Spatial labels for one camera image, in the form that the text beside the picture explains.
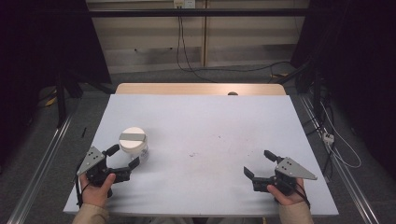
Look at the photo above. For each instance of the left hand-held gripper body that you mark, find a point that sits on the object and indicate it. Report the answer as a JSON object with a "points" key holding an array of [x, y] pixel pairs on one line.
{"points": [[93, 161]]}

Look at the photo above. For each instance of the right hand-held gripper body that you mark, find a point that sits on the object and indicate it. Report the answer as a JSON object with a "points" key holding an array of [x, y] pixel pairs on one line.
{"points": [[289, 171]]}

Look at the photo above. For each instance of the person's right hand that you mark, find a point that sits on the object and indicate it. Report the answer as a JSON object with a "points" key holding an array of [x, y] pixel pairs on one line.
{"points": [[285, 198]]}

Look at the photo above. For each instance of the person's left hand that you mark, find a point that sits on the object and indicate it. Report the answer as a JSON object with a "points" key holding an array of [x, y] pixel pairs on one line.
{"points": [[96, 193]]}

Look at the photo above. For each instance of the black pen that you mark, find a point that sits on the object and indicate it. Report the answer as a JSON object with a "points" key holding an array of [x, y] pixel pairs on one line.
{"points": [[83, 132]]}

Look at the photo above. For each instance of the white power strip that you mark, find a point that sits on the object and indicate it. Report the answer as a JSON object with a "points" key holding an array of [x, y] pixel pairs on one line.
{"points": [[328, 138]]}

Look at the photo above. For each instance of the white board sheet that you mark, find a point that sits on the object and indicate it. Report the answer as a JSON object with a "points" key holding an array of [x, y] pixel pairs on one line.
{"points": [[202, 130]]}

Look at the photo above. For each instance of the black metal stand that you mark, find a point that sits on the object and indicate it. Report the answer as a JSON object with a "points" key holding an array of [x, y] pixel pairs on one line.
{"points": [[60, 102], [317, 90]]}

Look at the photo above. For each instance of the yellow floor object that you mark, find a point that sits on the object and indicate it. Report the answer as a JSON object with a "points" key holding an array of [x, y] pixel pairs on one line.
{"points": [[51, 101]]}

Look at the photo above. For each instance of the small dark round object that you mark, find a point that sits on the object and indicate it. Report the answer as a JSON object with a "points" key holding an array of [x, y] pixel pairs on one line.
{"points": [[232, 93]]}

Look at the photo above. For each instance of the wooden table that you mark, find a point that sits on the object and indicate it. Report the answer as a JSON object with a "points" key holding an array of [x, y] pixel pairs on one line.
{"points": [[174, 89]]}

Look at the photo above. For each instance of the dark curtain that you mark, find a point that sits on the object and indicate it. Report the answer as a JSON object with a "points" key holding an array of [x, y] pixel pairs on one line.
{"points": [[358, 62], [40, 46]]}

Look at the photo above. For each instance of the black horizontal bar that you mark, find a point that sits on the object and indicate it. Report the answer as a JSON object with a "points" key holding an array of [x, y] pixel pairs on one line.
{"points": [[140, 12]]}

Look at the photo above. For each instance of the aluminium floor rail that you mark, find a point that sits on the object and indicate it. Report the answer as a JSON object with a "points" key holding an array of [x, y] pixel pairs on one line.
{"points": [[351, 186], [40, 174]]}

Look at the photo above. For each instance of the white wall socket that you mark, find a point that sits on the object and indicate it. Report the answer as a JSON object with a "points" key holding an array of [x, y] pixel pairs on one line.
{"points": [[184, 3]]}

